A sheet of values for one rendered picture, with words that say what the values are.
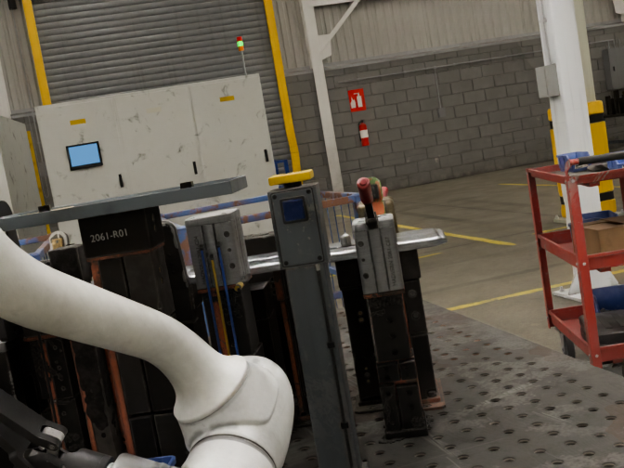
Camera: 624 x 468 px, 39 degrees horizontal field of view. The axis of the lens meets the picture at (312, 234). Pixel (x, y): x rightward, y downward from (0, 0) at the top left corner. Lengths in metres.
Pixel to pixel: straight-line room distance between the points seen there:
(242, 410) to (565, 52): 4.55
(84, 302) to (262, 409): 0.25
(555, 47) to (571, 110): 0.37
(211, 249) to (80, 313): 0.58
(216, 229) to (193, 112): 8.22
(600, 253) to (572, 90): 2.04
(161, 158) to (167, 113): 0.48
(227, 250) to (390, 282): 0.27
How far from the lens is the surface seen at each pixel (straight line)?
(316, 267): 1.23
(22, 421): 0.91
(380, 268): 1.39
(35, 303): 0.83
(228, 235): 1.41
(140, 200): 1.23
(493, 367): 1.78
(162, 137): 9.55
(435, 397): 1.60
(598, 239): 3.50
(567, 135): 5.33
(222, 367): 0.99
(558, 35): 5.35
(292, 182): 1.23
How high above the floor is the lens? 1.20
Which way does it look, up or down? 6 degrees down
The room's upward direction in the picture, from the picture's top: 10 degrees counter-clockwise
